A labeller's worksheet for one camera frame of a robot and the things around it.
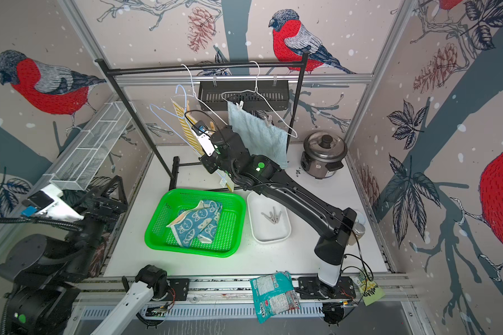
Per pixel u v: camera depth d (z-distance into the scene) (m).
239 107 0.82
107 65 0.60
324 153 0.94
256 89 0.71
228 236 0.86
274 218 0.90
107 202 0.43
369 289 0.72
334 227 0.42
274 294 0.70
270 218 0.90
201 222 0.85
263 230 0.88
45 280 0.34
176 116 0.88
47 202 0.39
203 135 0.52
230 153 0.45
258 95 0.71
